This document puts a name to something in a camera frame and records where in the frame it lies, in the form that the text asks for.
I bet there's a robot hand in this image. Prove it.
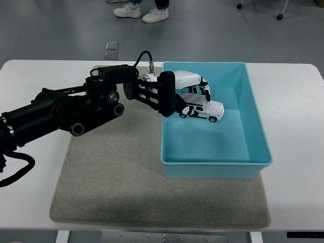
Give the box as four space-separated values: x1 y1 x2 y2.
158 70 212 119

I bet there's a white toy car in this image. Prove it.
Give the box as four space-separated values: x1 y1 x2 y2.
178 93 225 124

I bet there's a light blue plastic box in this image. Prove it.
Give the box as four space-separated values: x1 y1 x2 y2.
160 61 273 179

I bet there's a person in white shoes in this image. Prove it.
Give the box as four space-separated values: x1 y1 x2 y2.
112 0 170 24

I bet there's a large caster wheel leg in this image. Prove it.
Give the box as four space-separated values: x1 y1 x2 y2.
276 0 290 21

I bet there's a beige felt mat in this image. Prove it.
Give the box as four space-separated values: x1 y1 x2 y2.
49 65 272 230

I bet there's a grey metal plate with screws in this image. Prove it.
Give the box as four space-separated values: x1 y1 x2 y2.
101 231 228 243

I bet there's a white table leg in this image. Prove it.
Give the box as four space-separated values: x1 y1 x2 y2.
55 230 71 243
249 231 264 243

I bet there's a black table control panel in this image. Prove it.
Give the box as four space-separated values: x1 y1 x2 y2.
286 231 324 239

